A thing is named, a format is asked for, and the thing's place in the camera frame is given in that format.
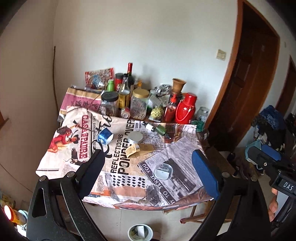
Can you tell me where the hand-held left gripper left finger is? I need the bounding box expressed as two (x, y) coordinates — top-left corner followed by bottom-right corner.
(26, 150), (107, 241)

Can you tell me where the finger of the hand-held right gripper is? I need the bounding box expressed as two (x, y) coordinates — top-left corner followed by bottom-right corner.
(261, 144), (282, 161)
(254, 150), (290, 177)

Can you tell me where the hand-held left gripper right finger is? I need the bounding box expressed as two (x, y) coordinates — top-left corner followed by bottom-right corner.
(190, 149), (272, 241)

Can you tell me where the blue shiny roll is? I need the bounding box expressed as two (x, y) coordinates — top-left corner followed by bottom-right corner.
(97, 128), (114, 145)

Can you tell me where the yellow paper tag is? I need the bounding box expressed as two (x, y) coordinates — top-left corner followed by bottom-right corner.
(125, 144), (139, 159)

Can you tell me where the round metal tin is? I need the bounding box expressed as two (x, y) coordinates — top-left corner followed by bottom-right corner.
(128, 132), (144, 145)

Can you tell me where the beige cardboard piece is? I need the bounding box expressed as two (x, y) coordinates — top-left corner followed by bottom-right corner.
(136, 143), (158, 155)

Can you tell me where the small green bottle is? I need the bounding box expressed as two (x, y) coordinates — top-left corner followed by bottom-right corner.
(154, 124), (173, 140)

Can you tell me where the white bowl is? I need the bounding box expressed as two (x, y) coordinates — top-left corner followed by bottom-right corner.
(128, 224), (153, 241)

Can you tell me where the clear bottle with black cap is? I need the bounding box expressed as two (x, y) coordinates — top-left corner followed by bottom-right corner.
(142, 121), (156, 132)

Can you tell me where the person's right hand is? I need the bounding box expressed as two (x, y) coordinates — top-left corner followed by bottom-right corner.
(269, 188), (278, 222)

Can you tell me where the black bag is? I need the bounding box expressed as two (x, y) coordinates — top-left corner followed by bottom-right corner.
(253, 125), (287, 149)

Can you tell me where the light blue plastic bag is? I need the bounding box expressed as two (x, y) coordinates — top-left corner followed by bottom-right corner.
(245, 141), (263, 163)

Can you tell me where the wooden stool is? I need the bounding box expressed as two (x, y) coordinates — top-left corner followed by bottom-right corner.
(180, 148), (234, 224)

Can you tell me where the printed newspaper tablecloth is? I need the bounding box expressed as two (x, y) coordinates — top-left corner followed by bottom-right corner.
(36, 105), (214, 210)

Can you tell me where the blue patterned cloth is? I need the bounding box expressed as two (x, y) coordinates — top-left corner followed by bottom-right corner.
(252, 105), (286, 131)

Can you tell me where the green net cloth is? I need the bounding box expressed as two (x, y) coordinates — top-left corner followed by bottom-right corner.
(192, 119), (205, 133)

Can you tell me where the clear glass jar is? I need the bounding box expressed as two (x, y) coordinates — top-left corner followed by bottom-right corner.
(196, 107), (209, 122)

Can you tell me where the dark wooden door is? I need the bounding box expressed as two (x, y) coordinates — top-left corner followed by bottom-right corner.
(276, 55), (296, 117)
(207, 0), (281, 150)

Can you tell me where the red thermos flask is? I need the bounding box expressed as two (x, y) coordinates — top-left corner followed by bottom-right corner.
(175, 93), (197, 125)

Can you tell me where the black-lidded plastic jar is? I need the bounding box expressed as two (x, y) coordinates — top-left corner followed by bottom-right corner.
(100, 91), (119, 117)

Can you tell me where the red sauce bottle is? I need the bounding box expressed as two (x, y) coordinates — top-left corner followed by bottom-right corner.
(164, 94), (177, 122)

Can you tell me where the pink beige woven sack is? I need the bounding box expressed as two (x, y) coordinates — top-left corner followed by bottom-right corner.
(58, 87), (105, 121)

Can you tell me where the yellow pineapple ornament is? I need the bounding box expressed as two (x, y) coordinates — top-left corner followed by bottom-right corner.
(150, 107), (165, 122)

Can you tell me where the gold-lidded plastic jar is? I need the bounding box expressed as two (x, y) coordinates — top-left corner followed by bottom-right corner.
(130, 88), (150, 121)

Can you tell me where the clear bottle with yellow label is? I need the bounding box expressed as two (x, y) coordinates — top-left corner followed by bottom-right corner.
(118, 74), (130, 111)

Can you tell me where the brown ceramic vase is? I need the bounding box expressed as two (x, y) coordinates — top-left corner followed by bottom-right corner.
(172, 78), (187, 95)

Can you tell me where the red-capped yellow jar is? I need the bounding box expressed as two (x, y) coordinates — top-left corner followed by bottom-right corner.
(4, 205), (26, 227)

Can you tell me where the silver foil bag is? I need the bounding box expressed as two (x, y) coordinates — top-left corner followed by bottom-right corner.
(154, 84), (172, 97)

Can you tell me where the red-lidded dark jar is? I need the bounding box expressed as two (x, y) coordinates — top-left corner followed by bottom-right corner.
(115, 73), (124, 92)

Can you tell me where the red snack bag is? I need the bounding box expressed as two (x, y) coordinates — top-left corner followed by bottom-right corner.
(85, 68), (115, 90)

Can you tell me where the dark wine bottle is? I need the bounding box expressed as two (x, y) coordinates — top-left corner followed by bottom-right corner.
(126, 62), (135, 88)

